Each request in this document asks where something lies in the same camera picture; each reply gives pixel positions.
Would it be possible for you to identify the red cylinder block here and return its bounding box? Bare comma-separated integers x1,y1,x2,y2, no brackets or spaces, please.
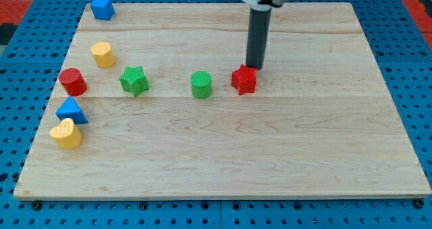
59,68,88,97

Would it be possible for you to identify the green cylinder block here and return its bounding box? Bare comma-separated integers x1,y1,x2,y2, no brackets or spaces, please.
190,71,212,99

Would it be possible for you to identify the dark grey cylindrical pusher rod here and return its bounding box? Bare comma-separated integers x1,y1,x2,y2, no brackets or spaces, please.
246,9,271,70

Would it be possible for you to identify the blue triangle block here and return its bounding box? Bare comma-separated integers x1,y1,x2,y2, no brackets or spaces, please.
55,96,88,124

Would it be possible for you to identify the green star block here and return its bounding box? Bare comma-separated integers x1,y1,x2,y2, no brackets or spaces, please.
119,66,149,97

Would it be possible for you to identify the light wooden board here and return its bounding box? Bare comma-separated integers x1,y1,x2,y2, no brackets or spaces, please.
14,3,431,201

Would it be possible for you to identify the yellow heart block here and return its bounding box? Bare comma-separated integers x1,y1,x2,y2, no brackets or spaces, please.
49,118,82,149

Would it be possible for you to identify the blue cube block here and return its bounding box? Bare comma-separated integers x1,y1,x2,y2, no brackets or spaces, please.
90,0,115,21

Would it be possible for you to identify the yellow hexagon block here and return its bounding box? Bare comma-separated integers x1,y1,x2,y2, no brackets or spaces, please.
90,41,117,68

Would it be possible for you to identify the red star block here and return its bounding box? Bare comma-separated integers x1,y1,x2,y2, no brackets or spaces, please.
231,64,257,95

